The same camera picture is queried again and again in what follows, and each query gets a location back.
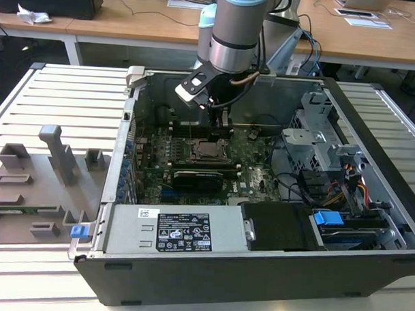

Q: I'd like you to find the silver square CPU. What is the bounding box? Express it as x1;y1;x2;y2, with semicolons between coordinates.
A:
196;140;220;160

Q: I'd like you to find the metal socket cover frame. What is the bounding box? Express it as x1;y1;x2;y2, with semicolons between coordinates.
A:
190;137;232;164

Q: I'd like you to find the black CPU socket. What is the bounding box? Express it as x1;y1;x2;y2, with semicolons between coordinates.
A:
189;136;233;165

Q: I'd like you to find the blue expansion slot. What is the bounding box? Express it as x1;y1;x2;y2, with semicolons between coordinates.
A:
160;190;207;203

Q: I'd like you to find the white plastic stand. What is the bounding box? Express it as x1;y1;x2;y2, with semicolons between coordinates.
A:
286;59;303;76

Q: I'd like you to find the pale blue teach pendant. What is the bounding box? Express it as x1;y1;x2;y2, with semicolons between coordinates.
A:
266;27;303;70

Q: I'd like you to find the green motherboard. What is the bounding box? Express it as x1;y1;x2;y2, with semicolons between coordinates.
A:
130;120;288;210

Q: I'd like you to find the black graphics card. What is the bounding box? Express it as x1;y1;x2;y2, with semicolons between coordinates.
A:
172;169;225;194

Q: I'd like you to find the silver metal drive cage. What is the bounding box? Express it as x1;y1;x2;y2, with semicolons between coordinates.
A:
280;89;371;175

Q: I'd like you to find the wooden office desk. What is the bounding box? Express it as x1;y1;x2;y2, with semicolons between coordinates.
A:
0;0;415;74

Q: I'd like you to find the black plastic fan shroud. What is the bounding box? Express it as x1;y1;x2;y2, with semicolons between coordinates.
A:
240;201;321;254

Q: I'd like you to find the white paper sheet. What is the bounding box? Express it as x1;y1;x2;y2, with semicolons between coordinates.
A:
344;16;393;30

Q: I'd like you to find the blue disk carrier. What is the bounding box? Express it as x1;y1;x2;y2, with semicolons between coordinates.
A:
312;209;345;233

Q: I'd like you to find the silver power supply unit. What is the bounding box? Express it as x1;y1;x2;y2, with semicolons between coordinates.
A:
103;201;251;260

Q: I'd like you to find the silver laptop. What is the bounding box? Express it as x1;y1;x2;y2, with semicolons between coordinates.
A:
343;0;395;12

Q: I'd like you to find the black open PC case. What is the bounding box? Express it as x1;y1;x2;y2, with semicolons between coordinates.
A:
65;62;415;311

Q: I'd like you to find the black hard disk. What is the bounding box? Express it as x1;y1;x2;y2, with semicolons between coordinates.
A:
318;224;388;253

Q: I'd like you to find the blue plastic case latch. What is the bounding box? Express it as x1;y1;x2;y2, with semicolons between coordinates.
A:
70;224;91;241

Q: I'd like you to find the crumpled white paper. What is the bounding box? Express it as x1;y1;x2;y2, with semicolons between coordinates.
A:
16;2;53;25

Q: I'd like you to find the grey parts rack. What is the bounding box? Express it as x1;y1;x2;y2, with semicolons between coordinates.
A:
0;122;114;250

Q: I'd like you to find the green RAM stick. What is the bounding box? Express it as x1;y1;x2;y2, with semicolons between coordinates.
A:
0;204;60;216

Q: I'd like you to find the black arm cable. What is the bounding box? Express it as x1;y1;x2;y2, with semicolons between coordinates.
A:
209;0;292;111

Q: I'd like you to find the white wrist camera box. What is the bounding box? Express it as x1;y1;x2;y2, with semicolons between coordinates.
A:
174;67;215;110

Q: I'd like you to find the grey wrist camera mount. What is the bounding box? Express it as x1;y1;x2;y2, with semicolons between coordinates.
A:
253;72;277;87

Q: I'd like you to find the blue cable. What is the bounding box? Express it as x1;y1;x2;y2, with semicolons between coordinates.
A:
298;29;324;77

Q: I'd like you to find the coloured power wire bundle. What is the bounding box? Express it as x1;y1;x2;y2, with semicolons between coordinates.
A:
324;161;371;209

